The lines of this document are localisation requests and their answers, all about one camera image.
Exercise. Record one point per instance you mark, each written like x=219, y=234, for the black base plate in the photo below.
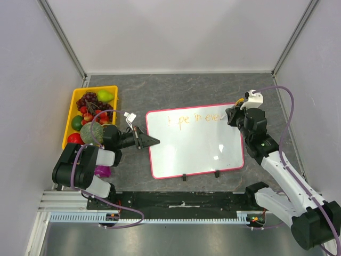
x=186, y=205

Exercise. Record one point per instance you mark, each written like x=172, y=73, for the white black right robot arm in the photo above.
x=312, y=220

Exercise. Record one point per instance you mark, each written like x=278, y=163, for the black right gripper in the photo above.
x=233, y=116

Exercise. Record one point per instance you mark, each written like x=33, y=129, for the purple grape bunch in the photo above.
x=90, y=100

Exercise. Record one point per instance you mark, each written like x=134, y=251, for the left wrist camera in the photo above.
x=130, y=117

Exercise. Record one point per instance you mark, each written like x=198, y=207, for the green netted melon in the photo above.
x=92, y=133

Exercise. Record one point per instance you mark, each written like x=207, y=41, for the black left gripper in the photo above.
x=142, y=140

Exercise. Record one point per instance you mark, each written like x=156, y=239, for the red apple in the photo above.
x=75, y=138

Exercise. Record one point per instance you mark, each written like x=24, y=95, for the aluminium frame rail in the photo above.
x=62, y=201

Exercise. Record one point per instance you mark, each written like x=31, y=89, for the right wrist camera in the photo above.
x=253, y=100

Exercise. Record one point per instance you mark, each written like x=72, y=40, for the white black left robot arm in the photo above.
x=76, y=165

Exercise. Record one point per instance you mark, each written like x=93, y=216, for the yellow plastic fruit basket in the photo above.
x=77, y=93

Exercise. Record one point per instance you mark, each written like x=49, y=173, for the pink framed whiteboard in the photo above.
x=193, y=140

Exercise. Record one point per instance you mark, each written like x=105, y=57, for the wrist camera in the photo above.
x=130, y=117
x=253, y=100

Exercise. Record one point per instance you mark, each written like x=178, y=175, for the red cherry cluster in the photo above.
x=89, y=114

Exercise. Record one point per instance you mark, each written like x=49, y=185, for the green lime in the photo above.
x=76, y=123

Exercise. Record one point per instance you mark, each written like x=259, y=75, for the yellow capped marker pen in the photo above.
x=231, y=112

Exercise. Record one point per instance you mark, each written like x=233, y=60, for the green pear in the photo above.
x=105, y=96

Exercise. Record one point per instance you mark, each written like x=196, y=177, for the purple snack packet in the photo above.
x=102, y=171

